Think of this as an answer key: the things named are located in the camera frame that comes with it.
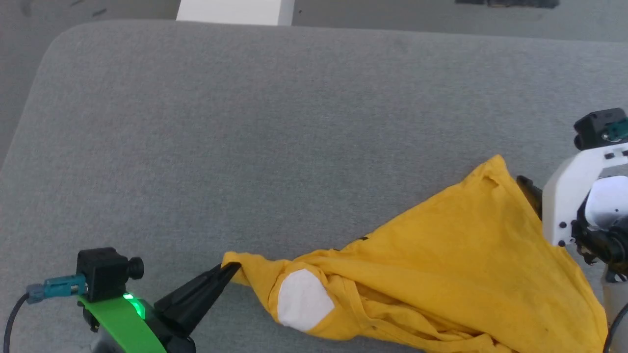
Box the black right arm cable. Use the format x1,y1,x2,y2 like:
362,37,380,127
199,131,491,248
606,303,628,353

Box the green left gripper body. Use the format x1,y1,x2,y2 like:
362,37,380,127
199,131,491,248
78,294,197,353

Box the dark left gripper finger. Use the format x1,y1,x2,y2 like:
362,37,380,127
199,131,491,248
155,263,241,314
164,275,231,336

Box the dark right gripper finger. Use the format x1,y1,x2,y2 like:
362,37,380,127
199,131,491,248
517,176,543,219

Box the large black floor mat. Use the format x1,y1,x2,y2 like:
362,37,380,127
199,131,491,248
454,0,560,9

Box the white rectangular block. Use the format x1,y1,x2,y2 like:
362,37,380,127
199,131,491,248
176,0,295,26

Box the yellow printed t-shirt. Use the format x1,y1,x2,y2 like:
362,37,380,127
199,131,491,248
221,154,609,353

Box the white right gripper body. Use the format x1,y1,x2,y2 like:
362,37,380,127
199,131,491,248
542,144,628,247

